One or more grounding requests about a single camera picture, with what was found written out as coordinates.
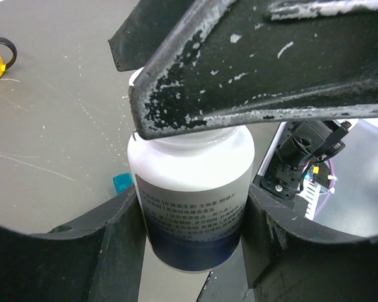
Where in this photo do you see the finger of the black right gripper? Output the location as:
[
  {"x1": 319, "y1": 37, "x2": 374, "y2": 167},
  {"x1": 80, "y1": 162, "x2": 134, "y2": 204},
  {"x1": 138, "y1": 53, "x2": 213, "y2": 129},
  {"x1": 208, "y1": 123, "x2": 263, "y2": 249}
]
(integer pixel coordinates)
[
  {"x1": 108, "y1": 0, "x2": 237, "y2": 72},
  {"x1": 129, "y1": 1, "x2": 378, "y2": 140}
]

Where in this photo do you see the white pill bottle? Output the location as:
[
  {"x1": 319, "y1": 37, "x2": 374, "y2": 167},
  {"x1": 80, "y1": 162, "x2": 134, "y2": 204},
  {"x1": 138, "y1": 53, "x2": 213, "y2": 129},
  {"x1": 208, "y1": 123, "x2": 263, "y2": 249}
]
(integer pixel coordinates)
[{"x1": 127, "y1": 67, "x2": 256, "y2": 273}]

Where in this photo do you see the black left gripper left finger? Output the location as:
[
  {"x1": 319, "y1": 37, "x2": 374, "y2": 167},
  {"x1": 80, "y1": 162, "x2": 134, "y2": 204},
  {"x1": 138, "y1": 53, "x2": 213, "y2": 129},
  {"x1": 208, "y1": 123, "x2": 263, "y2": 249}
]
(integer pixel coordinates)
[{"x1": 0, "y1": 186, "x2": 146, "y2": 301}]

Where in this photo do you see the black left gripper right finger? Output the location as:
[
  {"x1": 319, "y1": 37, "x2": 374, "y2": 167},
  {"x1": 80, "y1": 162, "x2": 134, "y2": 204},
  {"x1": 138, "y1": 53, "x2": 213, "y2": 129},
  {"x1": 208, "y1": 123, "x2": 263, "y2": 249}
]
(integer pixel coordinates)
[{"x1": 241, "y1": 184, "x2": 378, "y2": 301}]

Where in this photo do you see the teal pill organizer box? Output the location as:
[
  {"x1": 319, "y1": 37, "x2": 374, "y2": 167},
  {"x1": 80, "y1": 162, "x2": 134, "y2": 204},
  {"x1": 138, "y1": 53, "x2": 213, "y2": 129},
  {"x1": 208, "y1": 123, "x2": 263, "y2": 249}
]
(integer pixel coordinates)
[{"x1": 113, "y1": 173, "x2": 134, "y2": 194}]

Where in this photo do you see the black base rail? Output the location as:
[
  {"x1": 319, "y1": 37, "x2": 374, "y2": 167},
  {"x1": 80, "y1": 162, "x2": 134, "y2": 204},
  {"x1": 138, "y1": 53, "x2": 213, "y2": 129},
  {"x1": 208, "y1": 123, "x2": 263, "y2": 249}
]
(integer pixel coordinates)
[{"x1": 253, "y1": 120, "x2": 349, "y2": 220}]

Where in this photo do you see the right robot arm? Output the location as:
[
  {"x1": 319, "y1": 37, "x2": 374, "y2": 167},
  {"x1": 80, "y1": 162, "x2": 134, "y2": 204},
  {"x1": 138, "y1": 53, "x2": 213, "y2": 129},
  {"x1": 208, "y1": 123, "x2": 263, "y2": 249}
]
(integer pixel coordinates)
[{"x1": 108, "y1": 1, "x2": 378, "y2": 199}]

